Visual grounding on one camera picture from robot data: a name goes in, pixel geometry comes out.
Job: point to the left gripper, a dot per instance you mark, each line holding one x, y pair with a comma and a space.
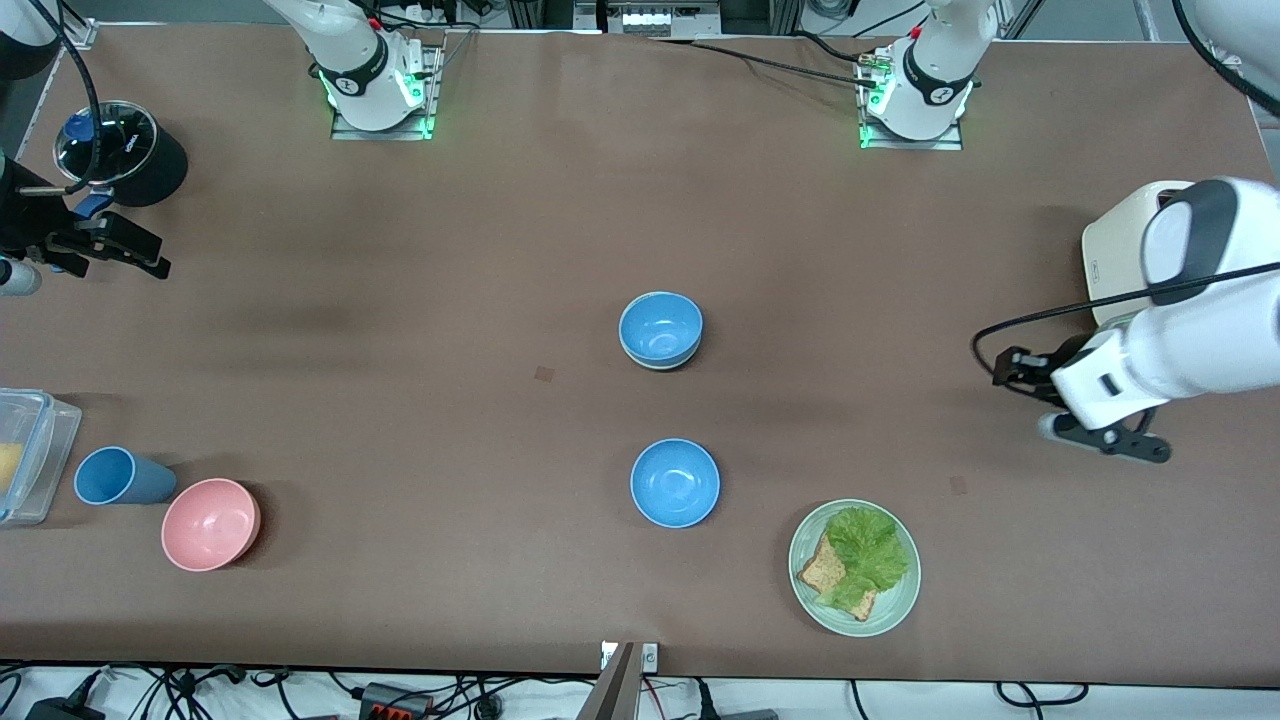
1066, 356

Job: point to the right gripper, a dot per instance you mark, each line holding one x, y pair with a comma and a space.
22, 218

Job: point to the green bowl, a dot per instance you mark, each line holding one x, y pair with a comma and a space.
660, 365

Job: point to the blue bowl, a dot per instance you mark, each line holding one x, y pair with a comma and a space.
660, 325
675, 483

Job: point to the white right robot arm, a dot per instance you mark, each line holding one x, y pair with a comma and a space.
360, 80

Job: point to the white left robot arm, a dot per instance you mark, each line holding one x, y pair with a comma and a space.
1210, 335

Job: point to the pink bowl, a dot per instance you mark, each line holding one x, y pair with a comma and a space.
210, 524

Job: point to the glass lid blue knob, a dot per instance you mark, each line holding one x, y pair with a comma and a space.
125, 135

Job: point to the white toaster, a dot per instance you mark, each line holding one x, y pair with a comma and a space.
1110, 250

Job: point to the clear plastic container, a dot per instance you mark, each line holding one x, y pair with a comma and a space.
35, 455

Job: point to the blue cup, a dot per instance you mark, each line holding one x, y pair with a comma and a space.
120, 477

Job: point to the green lettuce leaf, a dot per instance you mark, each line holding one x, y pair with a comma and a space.
872, 548

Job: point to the yellow food piece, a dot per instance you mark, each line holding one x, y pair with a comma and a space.
8, 465

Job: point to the pale green plate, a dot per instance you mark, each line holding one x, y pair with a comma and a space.
900, 600

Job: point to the brown toast slice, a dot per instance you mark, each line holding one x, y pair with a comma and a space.
822, 572

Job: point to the black power adapter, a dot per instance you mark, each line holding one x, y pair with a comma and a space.
65, 711

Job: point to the white power strip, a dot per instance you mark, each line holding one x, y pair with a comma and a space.
660, 16

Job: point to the black box red connectors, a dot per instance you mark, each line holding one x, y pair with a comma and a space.
395, 702

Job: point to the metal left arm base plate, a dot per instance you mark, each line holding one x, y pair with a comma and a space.
955, 143

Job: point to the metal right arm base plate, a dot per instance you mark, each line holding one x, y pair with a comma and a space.
432, 90

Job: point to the metal table edge bracket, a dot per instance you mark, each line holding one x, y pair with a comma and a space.
650, 656

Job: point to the dark grey camera pole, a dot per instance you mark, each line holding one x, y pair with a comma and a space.
612, 690

